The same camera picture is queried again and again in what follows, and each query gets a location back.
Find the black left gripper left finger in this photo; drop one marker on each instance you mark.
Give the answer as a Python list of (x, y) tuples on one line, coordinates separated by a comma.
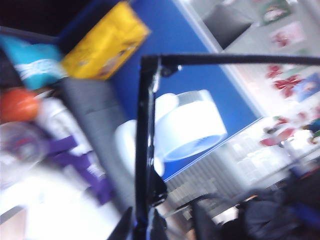
[(123, 230)]

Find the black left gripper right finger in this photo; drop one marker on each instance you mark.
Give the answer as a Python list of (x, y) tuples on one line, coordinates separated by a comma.
[(156, 230)]

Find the black frame glasses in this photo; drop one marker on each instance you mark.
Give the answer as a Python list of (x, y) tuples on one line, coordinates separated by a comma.
[(143, 125)]

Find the purple cloth bag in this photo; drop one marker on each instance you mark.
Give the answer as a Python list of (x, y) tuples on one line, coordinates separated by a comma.
[(97, 180)]

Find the dark office chair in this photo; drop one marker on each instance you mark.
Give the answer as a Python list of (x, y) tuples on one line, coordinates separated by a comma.
[(262, 215)]

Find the white tape roll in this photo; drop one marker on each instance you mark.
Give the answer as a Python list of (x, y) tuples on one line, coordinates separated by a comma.
[(190, 125)]

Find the dark grey pouch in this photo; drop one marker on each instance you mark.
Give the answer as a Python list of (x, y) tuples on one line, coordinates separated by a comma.
[(95, 112)]

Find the clear patterned drinking glass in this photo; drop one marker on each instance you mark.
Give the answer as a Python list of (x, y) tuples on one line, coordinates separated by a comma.
[(20, 150)]

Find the blue office partition panel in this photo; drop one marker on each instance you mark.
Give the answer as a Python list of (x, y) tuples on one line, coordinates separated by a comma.
[(187, 75)]

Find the orange fruit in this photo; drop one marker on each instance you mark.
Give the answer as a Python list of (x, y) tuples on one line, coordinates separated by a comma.
[(17, 106)]

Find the yellow snack bag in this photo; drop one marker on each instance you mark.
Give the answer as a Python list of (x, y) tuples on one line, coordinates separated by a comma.
[(105, 42)]

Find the teal snack packet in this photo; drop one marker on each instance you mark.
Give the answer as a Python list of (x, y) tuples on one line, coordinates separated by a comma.
[(32, 65)]

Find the dark grey square panel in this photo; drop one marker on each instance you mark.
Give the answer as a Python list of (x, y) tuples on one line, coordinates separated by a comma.
[(227, 25)]

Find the red paper wall decoration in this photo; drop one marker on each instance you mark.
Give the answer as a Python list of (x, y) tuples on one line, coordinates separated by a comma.
[(290, 85)]

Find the pink wall picture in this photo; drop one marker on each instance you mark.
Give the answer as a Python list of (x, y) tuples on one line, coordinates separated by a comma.
[(287, 35)]

